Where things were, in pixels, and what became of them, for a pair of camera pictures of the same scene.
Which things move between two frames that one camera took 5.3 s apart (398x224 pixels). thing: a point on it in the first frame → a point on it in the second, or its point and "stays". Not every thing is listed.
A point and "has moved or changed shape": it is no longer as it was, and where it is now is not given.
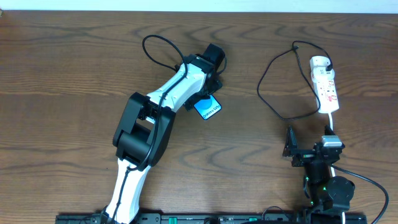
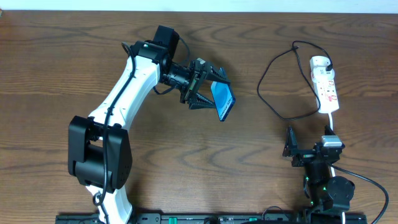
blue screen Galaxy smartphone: [208, 107] has moved or changed shape
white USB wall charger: [318, 64] stays
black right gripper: [304, 155] stays
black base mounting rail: [270, 218] stays
